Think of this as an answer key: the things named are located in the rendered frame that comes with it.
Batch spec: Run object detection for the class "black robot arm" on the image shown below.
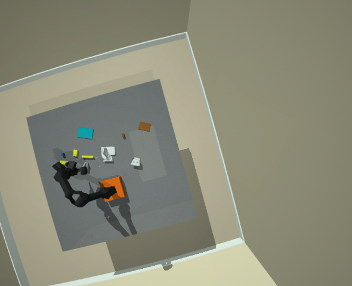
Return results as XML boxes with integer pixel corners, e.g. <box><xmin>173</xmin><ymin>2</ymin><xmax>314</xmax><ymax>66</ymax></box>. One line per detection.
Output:
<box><xmin>52</xmin><ymin>161</ymin><xmax>117</xmax><ymax>207</ymax></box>

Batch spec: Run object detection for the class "teal flat rectangular plate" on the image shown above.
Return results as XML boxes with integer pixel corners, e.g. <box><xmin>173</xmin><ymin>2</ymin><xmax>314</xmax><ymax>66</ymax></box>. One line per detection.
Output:
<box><xmin>77</xmin><ymin>127</ymin><xmax>93</xmax><ymax>139</ymax></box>

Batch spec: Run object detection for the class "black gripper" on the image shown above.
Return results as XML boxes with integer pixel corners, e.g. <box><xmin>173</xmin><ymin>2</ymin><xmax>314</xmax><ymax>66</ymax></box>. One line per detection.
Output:
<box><xmin>72</xmin><ymin>167</ymin><xmax>87</xmax><ymax>176</ymax></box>

